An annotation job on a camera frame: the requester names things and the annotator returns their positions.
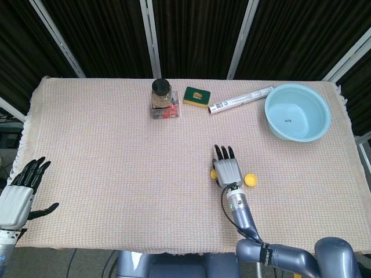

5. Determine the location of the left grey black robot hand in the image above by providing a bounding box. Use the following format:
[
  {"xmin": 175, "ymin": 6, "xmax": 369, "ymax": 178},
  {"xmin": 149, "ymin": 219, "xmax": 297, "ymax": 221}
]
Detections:
[{"xmin": 0, "ymin": 156, "xmax": 60, "ymax": 230}]

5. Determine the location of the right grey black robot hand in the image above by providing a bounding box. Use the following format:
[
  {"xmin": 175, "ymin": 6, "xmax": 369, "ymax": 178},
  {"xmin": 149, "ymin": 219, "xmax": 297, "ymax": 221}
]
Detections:
[{"xmin": 211, "ymin": 144, "xmax": 244, "ymax": 188}]

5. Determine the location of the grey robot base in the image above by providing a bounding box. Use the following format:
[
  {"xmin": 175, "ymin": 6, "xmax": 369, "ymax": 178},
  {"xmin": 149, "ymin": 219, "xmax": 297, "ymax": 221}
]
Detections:
[{"xmin": 115, "ymin": 250, "xmax": 242, "ymax": 278}]

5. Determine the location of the yellow eggshell cup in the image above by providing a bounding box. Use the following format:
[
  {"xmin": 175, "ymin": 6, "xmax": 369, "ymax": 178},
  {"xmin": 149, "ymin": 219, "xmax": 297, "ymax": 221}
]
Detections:
[{"xmin": 243, "ymin": 173, "xmax": 258, "ymax": 188}]

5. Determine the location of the white foil roll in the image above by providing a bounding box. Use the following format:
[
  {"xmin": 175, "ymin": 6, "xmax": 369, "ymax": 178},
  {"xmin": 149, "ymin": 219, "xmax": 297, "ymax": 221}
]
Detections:
[{"xmin": 208, "ymin": 85, "xmax": 275, "ymax": 115}]

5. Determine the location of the green and yellow sponge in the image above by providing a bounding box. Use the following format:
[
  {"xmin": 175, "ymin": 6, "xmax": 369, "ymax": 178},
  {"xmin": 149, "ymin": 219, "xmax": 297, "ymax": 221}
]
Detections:
[{"xmin": 182, "ymin": 86, "xmax": 212, "ymax": 109}]

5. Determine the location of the clear box of clips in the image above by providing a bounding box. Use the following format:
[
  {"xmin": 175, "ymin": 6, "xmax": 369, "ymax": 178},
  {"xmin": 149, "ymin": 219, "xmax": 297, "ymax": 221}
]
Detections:
[{"xmin": 149, "ymin": 90, "xmax": 180, "ymax": 120}]

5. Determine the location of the light blue plastic basin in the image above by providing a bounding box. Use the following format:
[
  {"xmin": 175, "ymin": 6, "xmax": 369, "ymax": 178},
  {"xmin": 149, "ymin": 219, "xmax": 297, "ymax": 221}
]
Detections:
[{"xmin": 264, "ymin": 83, "xmax": 332, "ymax": 142}]

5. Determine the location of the beige woven tablecloth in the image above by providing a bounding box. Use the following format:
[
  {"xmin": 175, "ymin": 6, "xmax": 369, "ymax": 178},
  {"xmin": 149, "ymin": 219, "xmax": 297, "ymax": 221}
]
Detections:
[{"xmin": 10, "ymin": 75, "xmax": 365, "ymax": 256}]

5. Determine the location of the glass jar black lid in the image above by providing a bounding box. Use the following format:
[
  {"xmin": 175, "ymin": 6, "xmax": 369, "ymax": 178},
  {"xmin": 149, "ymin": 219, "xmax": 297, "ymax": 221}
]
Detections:
[{"xmin": 151, "ymin": 78, "xmax": 172, "ymax": 108}]

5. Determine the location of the dark pleated curtain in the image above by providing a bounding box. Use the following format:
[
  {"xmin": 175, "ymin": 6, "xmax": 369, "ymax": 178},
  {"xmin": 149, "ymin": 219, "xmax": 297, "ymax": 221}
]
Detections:
[{"xmin": 0, "ymin": 0, "xmax": 371, "ymax": 137}]

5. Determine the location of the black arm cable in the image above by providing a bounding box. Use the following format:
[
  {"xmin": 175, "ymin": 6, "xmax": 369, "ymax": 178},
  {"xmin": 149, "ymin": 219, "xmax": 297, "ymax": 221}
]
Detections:
[{"xmin": 220, "ymin": 181, "xmax": 265, "ymax": 244}]

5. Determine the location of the white metal frame post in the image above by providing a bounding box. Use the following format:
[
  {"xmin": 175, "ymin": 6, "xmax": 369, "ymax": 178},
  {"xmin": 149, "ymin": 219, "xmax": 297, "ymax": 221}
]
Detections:
[
  {"xmin": 226, "ymin": 0, "xmax": 260, "ymax": 80},
  {"xmin": 0, "ymin": 96, "xmax": 27, "ymax": 123},
  {"xmin": 28, "ymin": 0, "xmax": 86, "ymax": 79},
  {"xmin": 139, "ymin": 0, "xmax": 162, "ymax": 79},
  {"xmin": 321, "ymin": 27, "xmax": 371, "ymax": 84}
]

